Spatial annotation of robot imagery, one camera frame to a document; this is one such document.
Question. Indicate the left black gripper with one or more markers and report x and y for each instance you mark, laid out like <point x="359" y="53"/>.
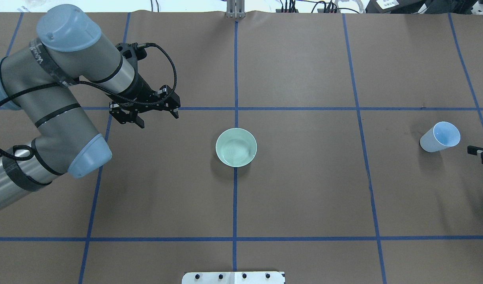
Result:
<point x="140" y="89"/>

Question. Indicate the light blue plastic cup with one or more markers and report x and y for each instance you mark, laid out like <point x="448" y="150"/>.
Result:
<point x="442" y="135"/>

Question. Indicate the green ceramic bowl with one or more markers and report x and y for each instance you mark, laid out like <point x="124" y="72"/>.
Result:
<point x="236" y="147"/>

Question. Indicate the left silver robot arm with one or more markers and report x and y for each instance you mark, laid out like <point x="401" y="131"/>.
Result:
<point x="70" y="49"/>

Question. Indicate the black label printer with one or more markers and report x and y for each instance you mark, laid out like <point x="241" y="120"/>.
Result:
<point x="397" y="6"/>

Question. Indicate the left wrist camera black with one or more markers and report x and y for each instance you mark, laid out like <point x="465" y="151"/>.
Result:
<point x="132" y="52"/>

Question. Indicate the aluminium frame post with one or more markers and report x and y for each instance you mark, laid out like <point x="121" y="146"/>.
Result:
<point x="235" y="9"/>

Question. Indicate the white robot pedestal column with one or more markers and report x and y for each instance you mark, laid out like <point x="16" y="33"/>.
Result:
<point x="233" y="277"/>

